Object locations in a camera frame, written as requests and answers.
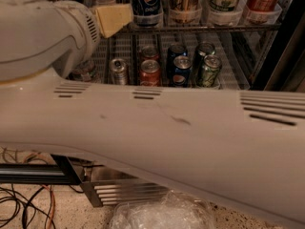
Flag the blue Pepsi plastic bottle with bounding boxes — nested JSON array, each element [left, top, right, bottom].
[[132, 0, 164, 21]]

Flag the clear water bottle middle shelf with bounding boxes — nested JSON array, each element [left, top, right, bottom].
[[71, 59, 100, 83]]

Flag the stainless steel fridge cabinet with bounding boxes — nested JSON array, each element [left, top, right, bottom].
[[0, 0, 305, 208]]

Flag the silver diet soda can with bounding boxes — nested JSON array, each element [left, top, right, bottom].
[[109, 58, 129, 85]]

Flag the red Coca-Cola can rear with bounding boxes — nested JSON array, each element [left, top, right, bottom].
[[140, 45, 160, 61]]

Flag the red coca-cola can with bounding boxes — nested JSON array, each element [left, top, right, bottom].
[[140, 59, 161, 87], [140, 45, 160, 61]]

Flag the red Coca-Cola can front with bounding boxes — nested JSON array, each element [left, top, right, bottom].
[[140, 59, 161, 87]]

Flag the blue Pepsi can rear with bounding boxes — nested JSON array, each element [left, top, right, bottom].
[[166, 43, 188, 78]]

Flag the blue pepsi can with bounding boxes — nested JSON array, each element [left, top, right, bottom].
[[166, 43, 188, 78], [171, 55, 192, 88]]

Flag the blue Pepsi can front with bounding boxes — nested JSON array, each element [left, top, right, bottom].
[[171, 55, 192, 88]]

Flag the green soda can rear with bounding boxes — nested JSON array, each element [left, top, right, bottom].
[[193, 41, 215, 74]]

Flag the green soda can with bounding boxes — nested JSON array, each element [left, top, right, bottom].
[[193, 41, 215, 74], [196, 54, 222, 88]]

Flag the green soda can front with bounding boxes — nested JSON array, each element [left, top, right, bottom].
[[196, 54, 222, 88]]

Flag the clear plastic bag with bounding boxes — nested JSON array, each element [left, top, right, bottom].
[[108, 191, 216, 229]]

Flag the orange cable on floor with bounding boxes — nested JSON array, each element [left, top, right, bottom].
[[41, 184, 57, 229]]

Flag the black cables on floor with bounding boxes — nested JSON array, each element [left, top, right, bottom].
[[0, 184, 85, 229]]

